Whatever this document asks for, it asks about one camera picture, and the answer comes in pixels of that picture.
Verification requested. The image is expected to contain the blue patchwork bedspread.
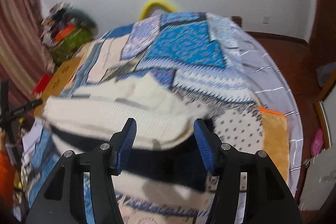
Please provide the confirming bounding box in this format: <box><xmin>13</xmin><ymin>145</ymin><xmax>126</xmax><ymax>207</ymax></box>
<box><xmin>28</xmin><ymin>12</ymin><xmax>264</xmax><ymax>223</ymax></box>

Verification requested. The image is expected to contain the orange box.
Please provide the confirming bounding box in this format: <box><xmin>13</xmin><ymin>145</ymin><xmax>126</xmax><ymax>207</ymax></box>
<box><xmin>54</xmin><ymin>24</ymin><xmax>75</xmax><ymax>42</ymax></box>

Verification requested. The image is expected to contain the orange plush pillow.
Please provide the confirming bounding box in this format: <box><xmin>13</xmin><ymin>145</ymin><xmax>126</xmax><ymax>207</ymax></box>
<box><xmin>259</xmin><ymin>106</ymin><xmax>290</xmax><ymax>182</ymax></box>

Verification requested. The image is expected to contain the yellow hoop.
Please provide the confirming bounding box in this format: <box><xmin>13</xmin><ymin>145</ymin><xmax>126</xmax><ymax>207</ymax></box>
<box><xmin>138</xmin><ymin>0</ymin><xmax>178</xmax><ymax>21</ymax></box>

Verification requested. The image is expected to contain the pink slipper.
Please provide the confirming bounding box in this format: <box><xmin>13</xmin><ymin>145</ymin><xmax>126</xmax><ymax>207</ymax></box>
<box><xmin>310</xmin><ymin>129</ymin><xmax>324</xmax><ymax>157</ymax></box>

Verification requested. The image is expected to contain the white and navy knit sweater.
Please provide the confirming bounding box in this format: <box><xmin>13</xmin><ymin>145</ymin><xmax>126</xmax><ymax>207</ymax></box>
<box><xmin>42</xmin><ymin>75</ymin><xmax>209</xmax><ymax>209</ymax></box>

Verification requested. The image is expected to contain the wooden folding lap table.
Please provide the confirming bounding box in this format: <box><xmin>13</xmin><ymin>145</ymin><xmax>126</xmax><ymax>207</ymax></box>
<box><xmin>41</xmin><ymin>57</ymin><xmax>82</xmax><ymax>103</ymax></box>

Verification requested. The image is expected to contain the orange sleeve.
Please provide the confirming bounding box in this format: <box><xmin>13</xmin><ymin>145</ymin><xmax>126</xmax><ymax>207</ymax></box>
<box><xmin>0</xmin><ymin>152</ymin><xmax>15</xmax><ymax>209</ymax></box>

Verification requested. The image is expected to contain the striped maroon curtain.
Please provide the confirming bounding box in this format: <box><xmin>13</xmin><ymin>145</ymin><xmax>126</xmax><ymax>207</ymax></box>
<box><xmin>1</xmin><ymin>0</ymin><xmax>55</xmax><ymax>107</ymax></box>

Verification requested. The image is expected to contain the grey striped bed sheet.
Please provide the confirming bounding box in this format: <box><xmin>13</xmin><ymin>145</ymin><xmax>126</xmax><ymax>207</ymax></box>
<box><xmin>229</xmin><ymin>16</ymin><xmax>303</xmax><ymax>195</ymax></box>

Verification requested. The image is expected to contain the green patterned storage bag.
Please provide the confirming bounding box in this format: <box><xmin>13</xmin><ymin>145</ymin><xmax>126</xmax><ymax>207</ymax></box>
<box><xmin>49</xmin><ymin>27</ymin><xmax>93</xmax><ymax>65</ymax></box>

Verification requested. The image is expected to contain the red box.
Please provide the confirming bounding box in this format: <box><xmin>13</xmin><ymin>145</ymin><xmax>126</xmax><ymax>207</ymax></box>
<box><xmin>31</xmin><ymin>73</ymin><xmax>52</xmax><ymax>96</ymax></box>

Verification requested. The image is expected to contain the grey plush toy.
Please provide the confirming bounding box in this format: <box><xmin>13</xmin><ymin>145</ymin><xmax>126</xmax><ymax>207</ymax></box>
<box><xmin>62</xmin><ymin>8</ymin><xmax>97</xmax><ymax>29</ymax></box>

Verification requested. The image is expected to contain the white wall socket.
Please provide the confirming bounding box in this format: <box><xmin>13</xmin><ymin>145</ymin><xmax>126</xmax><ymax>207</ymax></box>
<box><xmin>262</xmin><ymin>16</ymin><xmax>269</xmax><ymax>24</ymax></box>

